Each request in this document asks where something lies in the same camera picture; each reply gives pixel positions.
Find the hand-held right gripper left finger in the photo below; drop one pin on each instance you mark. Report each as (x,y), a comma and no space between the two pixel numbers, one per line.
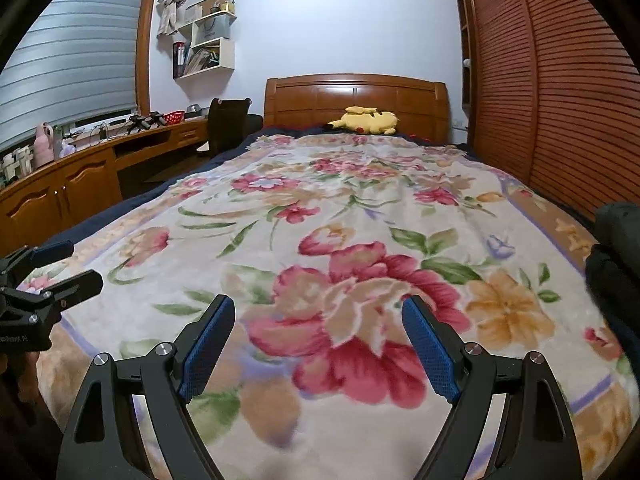
(205,350)

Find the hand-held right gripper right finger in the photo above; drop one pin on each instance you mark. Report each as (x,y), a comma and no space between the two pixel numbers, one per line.
(431,350)

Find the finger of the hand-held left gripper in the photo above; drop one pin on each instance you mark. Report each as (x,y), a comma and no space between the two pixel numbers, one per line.
(75,285)
(50,252)

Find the dark folded clothes pile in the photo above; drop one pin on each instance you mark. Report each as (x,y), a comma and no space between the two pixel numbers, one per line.
(617,295)

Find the wooden desk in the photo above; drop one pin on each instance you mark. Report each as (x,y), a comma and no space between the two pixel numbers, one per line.
(75,190)

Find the pink bottle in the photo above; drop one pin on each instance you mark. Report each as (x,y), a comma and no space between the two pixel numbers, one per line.
(44,147)

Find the small lilac figure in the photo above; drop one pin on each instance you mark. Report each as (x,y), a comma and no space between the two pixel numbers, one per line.
(67,148)

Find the floral blanket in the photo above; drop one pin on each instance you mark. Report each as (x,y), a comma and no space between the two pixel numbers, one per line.
(350,220)

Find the red basket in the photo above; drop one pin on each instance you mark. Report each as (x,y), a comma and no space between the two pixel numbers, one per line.
(173,117)

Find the grey window blind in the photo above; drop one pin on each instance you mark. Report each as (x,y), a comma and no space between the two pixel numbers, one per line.
(70,60)

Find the metal pot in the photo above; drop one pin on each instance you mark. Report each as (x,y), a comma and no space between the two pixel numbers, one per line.
(193,112)

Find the dark wooden chair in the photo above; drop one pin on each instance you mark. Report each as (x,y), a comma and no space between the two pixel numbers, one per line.
(227,125)

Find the black binder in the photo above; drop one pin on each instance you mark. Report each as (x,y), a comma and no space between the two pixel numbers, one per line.
(179,60)

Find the yellow plush toy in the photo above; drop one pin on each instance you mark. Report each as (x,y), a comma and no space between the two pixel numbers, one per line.
(367,121)

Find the leaning books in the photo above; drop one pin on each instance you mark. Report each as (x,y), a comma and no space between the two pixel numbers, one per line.
(200,61)

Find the wooden bed headboard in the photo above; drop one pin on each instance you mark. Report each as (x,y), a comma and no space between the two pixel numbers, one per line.
(310,102)

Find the grey paper bag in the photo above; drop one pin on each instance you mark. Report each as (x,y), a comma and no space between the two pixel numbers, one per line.
(211,31)

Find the wooden louvred wardrobe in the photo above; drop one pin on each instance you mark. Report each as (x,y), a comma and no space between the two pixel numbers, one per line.
(560,85)

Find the wooden window frame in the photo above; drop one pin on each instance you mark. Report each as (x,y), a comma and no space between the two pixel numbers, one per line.
(145,45)

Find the white wall shelf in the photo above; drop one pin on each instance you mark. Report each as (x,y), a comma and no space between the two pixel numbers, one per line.
(227,57)

